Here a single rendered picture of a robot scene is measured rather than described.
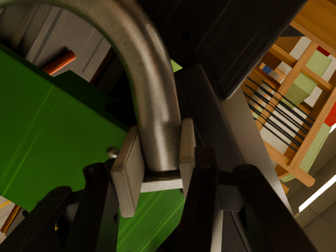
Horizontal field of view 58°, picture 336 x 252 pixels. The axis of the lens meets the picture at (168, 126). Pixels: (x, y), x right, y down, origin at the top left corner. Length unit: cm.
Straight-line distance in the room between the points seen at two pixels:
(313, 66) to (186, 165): 358
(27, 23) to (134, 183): 15
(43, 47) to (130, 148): 49
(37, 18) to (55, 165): 12
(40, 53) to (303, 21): 71
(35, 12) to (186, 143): 15
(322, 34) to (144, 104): 84
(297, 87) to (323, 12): 251
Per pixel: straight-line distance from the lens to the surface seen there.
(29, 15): 26
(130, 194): 17
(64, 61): 69
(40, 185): 28
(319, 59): 383
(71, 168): 26
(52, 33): 64
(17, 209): 48
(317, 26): 99
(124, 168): 16
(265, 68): 867
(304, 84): 352
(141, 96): 19
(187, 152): 16
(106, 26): 19
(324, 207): 820
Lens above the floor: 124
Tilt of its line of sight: 6 degrees down
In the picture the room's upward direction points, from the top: 129 degrees clockwise
